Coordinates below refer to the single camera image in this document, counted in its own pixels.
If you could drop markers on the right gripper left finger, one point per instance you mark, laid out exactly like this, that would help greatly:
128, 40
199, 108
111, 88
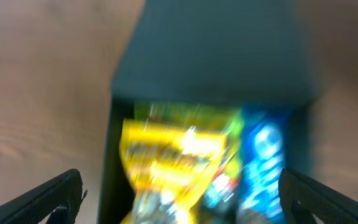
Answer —
58, 200

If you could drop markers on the green Haribo gummy bag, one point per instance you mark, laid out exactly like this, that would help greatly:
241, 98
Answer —
220, 196

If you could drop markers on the yellow seed snack bag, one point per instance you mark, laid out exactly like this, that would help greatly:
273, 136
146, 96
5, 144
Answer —
169, 169

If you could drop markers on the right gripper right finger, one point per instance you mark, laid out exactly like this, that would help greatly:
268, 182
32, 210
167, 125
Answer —
303, 199

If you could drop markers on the black open gift box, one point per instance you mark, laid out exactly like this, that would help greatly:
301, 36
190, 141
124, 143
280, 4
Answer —
230, 52

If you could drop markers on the blue Oreo cookie pack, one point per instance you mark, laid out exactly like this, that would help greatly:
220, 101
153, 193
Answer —
262, 154

